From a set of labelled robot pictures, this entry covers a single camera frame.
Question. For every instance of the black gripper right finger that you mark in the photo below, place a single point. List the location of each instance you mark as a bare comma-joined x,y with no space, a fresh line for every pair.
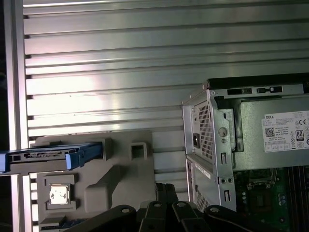
186,217

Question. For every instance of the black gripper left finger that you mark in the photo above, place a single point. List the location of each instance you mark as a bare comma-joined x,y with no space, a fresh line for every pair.
154,217

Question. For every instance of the hard disk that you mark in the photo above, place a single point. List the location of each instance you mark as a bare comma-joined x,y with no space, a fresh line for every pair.
36,157

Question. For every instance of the grey parts rack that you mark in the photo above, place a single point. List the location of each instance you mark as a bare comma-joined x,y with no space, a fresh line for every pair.
125,174

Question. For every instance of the CPU socket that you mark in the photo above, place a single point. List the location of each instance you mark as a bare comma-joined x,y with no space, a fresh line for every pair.
259,201

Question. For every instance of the green motherboard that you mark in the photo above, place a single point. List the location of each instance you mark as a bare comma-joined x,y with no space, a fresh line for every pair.
282,217

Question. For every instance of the silver CPU chip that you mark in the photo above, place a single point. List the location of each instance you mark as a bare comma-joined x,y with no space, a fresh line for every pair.
60,195

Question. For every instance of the metal socket cover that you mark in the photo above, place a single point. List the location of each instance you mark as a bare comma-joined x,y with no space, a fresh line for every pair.
275,178

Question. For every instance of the black open PC case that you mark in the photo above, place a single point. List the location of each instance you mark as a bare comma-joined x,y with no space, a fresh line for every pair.
217,113

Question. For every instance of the black RAM slot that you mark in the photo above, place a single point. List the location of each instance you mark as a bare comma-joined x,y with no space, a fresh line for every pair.
295,186
302,186
307,186
290,186

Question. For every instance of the grey power supply unit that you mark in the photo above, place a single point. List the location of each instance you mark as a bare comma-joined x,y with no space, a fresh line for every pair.
251,125

